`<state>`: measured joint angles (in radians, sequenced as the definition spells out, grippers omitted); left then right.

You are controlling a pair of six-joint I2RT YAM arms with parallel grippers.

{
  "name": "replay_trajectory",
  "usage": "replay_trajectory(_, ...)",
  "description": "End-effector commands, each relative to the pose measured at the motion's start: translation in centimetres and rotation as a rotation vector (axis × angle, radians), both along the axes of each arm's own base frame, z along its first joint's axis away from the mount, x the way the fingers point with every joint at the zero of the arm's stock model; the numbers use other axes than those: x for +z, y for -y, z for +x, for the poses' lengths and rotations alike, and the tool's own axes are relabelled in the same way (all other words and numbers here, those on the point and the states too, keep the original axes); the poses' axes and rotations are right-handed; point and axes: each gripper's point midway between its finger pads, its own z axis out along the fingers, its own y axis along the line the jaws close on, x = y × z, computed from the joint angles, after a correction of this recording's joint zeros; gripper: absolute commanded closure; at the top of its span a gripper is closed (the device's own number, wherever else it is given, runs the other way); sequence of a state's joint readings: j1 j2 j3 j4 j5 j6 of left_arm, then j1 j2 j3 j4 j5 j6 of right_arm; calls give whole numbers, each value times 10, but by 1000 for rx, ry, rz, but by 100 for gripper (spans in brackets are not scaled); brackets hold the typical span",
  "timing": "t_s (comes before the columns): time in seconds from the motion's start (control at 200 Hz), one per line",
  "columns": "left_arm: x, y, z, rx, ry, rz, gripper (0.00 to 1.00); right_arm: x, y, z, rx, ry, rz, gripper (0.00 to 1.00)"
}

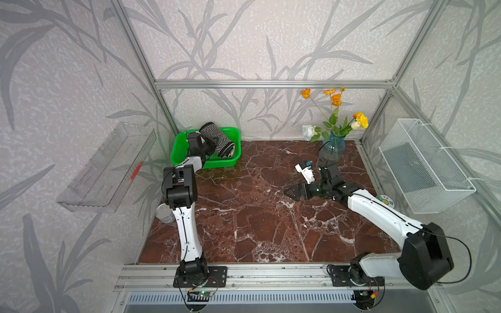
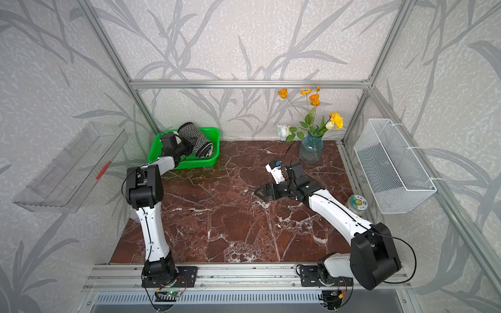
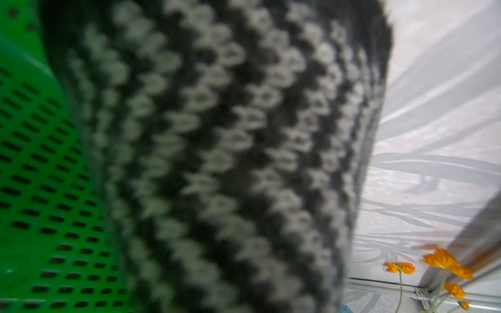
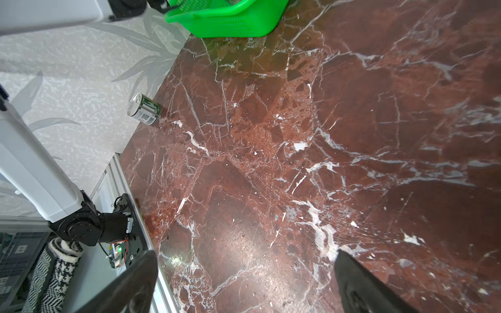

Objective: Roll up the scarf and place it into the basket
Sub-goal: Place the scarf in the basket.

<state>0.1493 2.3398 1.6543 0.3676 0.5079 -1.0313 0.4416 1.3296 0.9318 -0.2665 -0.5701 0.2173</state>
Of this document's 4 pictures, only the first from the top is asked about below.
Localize black white patterned scarf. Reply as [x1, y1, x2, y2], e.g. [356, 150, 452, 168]
[199, 122, 236, 159]

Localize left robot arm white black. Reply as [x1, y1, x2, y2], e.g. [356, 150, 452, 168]
[161, 132, 214, 287]

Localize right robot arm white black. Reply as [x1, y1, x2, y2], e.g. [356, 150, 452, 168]
[284, 161, 454, 290]

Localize green plastic basket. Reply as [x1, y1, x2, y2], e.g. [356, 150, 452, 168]
[170, 127, 242, 170]

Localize blue glass vase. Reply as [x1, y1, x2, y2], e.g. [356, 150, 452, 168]
[319, 134, 346, 166]

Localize artificial flowers bouquet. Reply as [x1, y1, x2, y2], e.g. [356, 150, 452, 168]
[301, 86, 369, 142]

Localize small tin can left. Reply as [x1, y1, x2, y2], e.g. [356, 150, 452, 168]
[155, 203, 176, 224]

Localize small tin can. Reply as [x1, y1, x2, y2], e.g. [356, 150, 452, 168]
[377, 195, 395, 208]
[155, 203, 176, 224]

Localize small tin can right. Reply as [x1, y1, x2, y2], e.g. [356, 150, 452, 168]
[377, 195, 395, 208]

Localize left circuit board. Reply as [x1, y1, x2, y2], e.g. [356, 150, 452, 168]
[187, 289, 218, 303]

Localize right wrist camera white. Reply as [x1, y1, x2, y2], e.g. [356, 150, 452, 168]
[295, 161, 315, 185]

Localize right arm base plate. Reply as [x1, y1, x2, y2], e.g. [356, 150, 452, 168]
[326, 264, 385, 288]

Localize clear plastic wall tray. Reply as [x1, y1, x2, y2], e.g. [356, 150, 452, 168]
[56, 123, 157, 213]

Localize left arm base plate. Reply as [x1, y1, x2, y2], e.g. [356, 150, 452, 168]
[173, 266, 228, 288]

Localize white wire mesh basket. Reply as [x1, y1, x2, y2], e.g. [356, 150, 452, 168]
[379, 119, 476, 215]

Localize aluminium front rail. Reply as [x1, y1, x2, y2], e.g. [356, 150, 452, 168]
[113, 263, 415, 292]

